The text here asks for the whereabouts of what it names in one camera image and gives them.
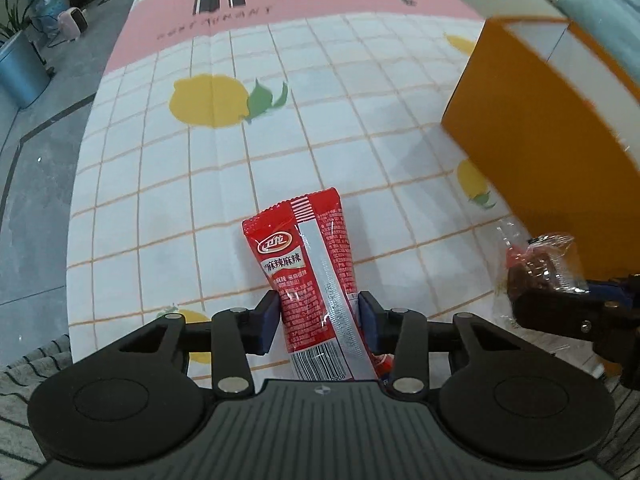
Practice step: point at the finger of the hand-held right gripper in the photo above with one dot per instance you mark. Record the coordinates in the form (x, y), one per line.
(610, 290)
(555, 312)

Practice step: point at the clear brown cake packet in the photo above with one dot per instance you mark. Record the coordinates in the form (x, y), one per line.
(545, 265)

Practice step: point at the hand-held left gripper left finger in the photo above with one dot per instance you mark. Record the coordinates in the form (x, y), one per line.
(267, 322)

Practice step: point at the small white appliance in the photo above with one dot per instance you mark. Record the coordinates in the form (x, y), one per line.
(72, 22)

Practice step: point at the long red snack packet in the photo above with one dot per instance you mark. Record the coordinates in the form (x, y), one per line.
(300, 270)

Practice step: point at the spiky potted plant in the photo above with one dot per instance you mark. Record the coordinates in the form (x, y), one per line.
(12, 20)

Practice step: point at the blue metal trash bin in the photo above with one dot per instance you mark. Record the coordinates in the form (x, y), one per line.
(20, 75)

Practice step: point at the lemon print checked tablecloth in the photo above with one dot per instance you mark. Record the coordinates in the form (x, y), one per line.
(200, 185)

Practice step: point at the grey striped cloth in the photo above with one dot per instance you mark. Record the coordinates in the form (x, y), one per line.
(25, 385)

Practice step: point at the light blue pillow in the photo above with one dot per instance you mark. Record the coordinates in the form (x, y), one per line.
(615, 10)

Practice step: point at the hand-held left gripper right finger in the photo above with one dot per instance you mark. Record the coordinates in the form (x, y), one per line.
(370, 322)

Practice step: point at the blue water jug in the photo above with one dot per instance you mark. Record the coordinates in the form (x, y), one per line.
(50, 5)

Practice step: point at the orange cardboard box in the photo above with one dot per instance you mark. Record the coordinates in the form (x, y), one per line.
(525, 135)

